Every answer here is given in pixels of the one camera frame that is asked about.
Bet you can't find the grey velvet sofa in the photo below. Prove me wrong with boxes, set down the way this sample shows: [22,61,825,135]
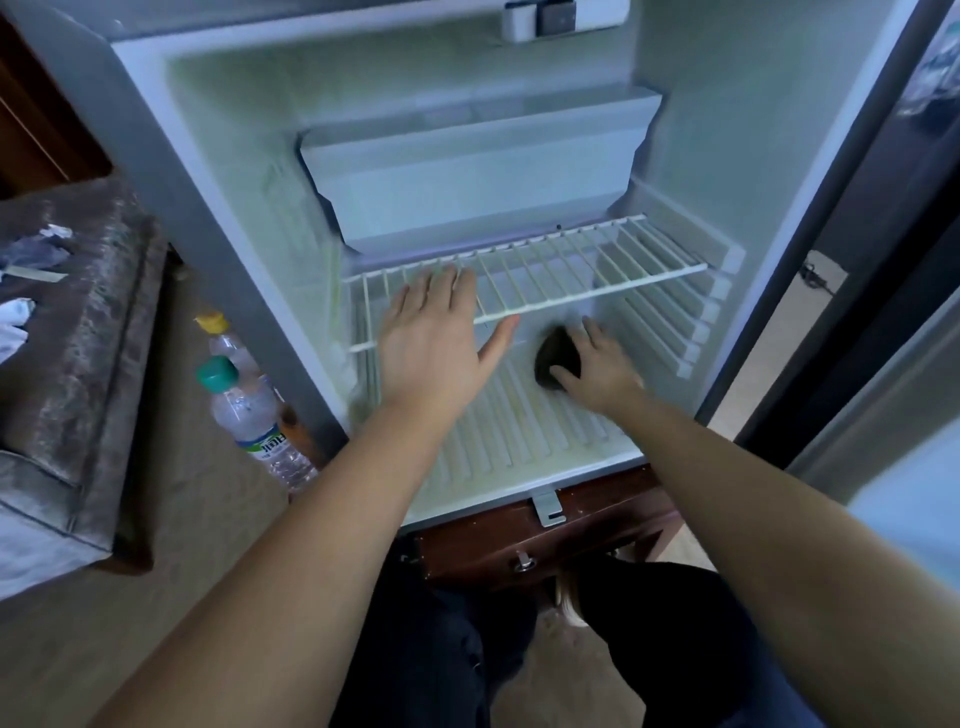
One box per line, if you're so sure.
[0,177,170,602]

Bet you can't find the person's right forearm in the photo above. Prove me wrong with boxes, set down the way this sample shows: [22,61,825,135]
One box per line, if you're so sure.
[607,393,960,728]

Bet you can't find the black power cable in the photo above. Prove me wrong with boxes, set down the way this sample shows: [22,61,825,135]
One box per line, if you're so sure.
[798,258,842,297]

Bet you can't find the dark cabinet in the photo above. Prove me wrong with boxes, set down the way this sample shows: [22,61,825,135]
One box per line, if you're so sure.
[840,0,960,272]

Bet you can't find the paper slip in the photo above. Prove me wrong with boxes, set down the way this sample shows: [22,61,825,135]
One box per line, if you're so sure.
[0,264,69,285]

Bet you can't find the fridge door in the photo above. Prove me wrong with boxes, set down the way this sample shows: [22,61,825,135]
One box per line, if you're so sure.
[735,195,960,594]

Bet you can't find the person's left hand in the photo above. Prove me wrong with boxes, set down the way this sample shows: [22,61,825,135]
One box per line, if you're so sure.
[376,265,524,437]

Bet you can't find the large white garment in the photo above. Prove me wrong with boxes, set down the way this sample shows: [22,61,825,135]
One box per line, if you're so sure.
[0,295,38,366]

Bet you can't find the green cap water bottle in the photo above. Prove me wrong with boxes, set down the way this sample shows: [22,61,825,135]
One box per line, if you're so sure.
[196,355,320,494]

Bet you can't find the person's right foot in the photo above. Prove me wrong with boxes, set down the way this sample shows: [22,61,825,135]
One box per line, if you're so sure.
[558,577,594,629]

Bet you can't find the white wire shelf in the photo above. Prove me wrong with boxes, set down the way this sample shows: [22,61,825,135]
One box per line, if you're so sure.
[342,213,711,356]

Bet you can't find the dark red wooden stand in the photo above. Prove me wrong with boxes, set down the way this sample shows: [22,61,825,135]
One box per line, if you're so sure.
[397,462,684,590]

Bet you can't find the orange soda bottle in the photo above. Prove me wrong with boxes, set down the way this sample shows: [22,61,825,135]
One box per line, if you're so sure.
[193,309,260,377]

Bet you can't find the grey garment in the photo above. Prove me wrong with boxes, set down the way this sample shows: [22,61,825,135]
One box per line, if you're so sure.
[0,222,77,275]

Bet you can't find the dark grey cloth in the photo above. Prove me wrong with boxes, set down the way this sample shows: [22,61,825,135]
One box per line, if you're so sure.
[532,327,587,395]

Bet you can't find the grey mini fridge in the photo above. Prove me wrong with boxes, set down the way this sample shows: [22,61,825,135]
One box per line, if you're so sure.
[0,0,960,534]

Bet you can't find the person's dark trousers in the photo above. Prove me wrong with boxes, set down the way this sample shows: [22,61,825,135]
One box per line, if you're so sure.
[330,547,827,728]

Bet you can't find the person's left forearm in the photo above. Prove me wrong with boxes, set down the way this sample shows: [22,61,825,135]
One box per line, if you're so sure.
[90,405,459,728]

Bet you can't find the person's right hand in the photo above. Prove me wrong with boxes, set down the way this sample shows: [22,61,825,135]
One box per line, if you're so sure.
[547,315,650,425]

